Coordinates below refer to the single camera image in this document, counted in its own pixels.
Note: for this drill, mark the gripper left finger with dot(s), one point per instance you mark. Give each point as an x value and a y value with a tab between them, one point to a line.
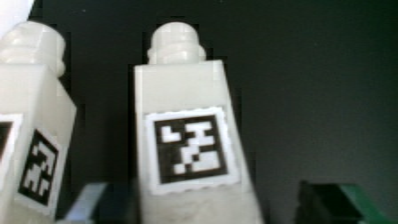
106	205

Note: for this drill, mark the white table leg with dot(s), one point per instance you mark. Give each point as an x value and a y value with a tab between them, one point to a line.
36	123
194	181

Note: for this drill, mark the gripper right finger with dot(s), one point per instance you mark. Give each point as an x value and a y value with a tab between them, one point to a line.
336	204

